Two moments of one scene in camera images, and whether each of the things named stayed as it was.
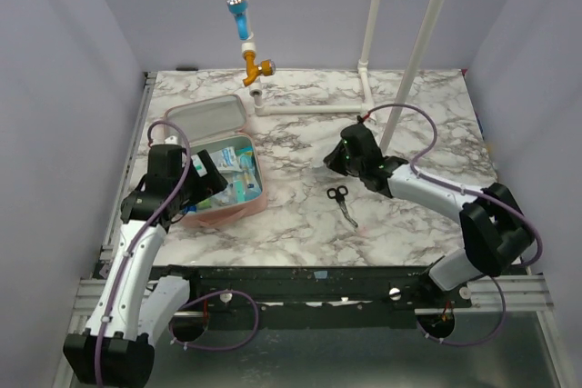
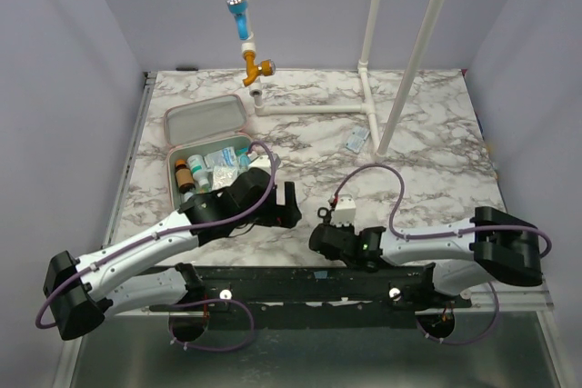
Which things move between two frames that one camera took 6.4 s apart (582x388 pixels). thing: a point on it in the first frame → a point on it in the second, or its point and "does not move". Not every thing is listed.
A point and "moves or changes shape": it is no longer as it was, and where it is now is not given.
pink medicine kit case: [217, 124] does not move
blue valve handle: [237, 4] does not move
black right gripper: [339, 160] → [328, 237]
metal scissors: [339, 194] moves or changes shape
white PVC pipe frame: [366, 106] does not move
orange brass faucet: [266, 67] does not move
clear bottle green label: [198, 165] does not move
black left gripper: [207, 184] → [286, 215]
